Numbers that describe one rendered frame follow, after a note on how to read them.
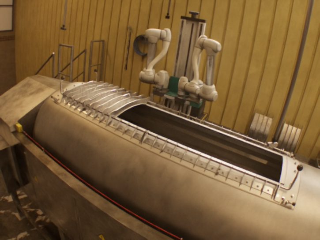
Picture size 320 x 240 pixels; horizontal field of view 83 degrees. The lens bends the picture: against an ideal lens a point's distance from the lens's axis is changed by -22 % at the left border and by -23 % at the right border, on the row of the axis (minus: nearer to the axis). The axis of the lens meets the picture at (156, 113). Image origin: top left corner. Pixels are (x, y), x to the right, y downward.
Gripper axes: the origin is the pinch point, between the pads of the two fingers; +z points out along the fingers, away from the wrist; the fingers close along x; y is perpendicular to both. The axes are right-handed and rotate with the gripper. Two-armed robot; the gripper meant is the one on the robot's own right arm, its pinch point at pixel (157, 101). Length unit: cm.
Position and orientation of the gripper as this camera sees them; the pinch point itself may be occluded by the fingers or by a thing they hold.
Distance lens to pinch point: 281.7
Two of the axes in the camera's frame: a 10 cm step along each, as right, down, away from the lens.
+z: -1.3, 9.1, 4.0
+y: 4.5, -3.0, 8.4
